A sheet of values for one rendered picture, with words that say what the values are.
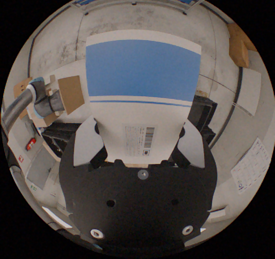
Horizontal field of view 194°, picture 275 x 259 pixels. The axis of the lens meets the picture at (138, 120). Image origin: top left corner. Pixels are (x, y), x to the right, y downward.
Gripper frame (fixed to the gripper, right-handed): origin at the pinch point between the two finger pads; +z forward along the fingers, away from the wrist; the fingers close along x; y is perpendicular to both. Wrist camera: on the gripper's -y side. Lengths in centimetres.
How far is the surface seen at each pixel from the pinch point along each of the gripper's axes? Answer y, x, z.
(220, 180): 190, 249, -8
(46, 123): 21, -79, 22
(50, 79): -12, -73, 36
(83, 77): -6, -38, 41
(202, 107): 18, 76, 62
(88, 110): 20, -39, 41
